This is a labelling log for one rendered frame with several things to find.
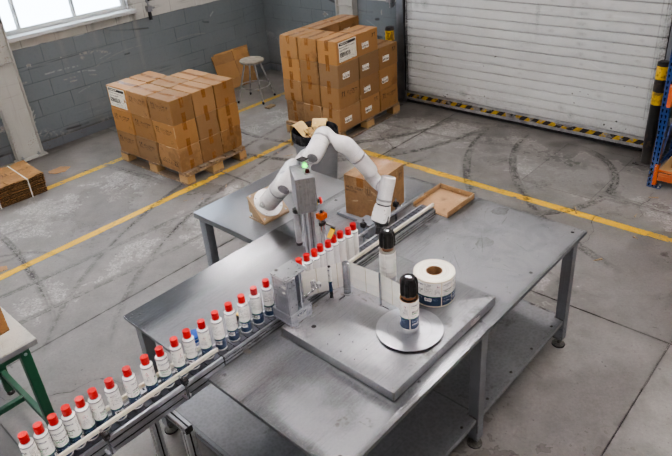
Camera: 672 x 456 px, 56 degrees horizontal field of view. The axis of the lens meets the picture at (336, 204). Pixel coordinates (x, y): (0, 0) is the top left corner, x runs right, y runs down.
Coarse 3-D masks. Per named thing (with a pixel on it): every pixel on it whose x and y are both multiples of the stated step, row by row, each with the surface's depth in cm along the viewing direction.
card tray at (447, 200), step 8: (440, 184) 415; (432, 192) 410; (440, 192) 410; (448, 192) 410; (456, 192) 408; (464, 192) 404; (416, 200) 398; (424, 200) 402; (432, 200) 402; (440, 200) 401; (448, 200) 400; (456, 200) 399; (464, 200) 391; (440, 208) 392; (448, 208) 391; (456, 208) 387; (448, 216) 382
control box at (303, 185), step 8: (296, 168) 308; (296, 176) 300; (304, 176) 299; (312, 176) 298; (296, 184) 298; (304, 184) 299; (312, 184) 300; (296, 192) 300; (304, 192) 301; (312, 192) 302; (296, 200) 303; (304, 200) 303; (312, 200) 304; (296, 208) 310; (304, 208) 305; (312, 208) 306
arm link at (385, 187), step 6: (384, 180) 343; (390, 180) 342; (378, 186) 348; (384, 186) 343; (390, 186) 343; (378, 192) 347; (384, 192) 344; (390, 192) 344; (378, 198) 346; (384, 198) 344; (390, 198) 346
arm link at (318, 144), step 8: (312, 136) 337; (320, 136) 334; (312, 144) 331; (320, 144) 331; (328, 144) 337; (304, 152) 333; (312, 152) 329; (320, 152) 330; (312, 160) 331; (320, 160) 334; (288, 168) 356; (280, 176) 360; (288, 176) 356; (280, 184) 360; (288, 184) 359; (288, 192) 362
